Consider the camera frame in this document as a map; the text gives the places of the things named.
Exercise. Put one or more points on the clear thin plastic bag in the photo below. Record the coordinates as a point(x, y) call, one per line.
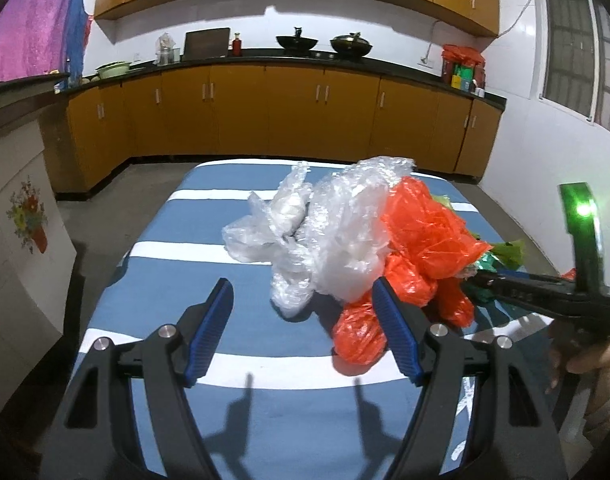
point(267, 234)

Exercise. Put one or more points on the black lidded wok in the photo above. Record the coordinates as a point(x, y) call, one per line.
point(351, 46)

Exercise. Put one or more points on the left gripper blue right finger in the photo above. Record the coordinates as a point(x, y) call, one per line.
point(404, 326)

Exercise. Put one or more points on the green basin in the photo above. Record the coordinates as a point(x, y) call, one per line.
point(113, 69)

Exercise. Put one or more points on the dark wooden cutting board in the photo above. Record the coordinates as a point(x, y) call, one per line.
point(206, 43)

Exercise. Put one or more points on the clear bubble wrap bag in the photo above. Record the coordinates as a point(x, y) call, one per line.
point(342, 230)

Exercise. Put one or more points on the small orange plastic bag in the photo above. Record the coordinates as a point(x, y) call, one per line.
point(358, 338)

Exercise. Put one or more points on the clear bagged jars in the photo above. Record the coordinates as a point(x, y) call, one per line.
point(167, 51)

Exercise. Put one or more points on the purple blue hanging cloth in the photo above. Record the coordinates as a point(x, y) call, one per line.
point(39, 37)

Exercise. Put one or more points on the brown lower kitchen cabinets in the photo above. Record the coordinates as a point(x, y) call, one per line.
point(268, 110)

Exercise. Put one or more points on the white cabinet with flower sticker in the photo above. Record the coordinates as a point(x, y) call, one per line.
point(36, 253)

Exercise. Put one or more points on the large orange plastic bag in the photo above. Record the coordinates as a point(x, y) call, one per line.
point(431, 246)

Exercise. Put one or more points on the barred window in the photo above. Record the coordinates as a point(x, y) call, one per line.
point(574, 71)

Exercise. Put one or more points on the orange bag with groceries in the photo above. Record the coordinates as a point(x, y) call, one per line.
point(463, 68)

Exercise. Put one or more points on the red sauce bottle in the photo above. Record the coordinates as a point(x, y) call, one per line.
point(236, 45)

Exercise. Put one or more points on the green paw print bag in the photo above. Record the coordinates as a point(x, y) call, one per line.
point(502, 256)

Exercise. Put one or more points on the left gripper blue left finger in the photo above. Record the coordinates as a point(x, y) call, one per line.
point(203, 325)

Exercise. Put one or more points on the black wok with handle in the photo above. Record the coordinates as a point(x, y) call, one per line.
point(297, 44)

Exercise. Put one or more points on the person's right hand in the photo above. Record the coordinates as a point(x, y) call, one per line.
point(593, 359)

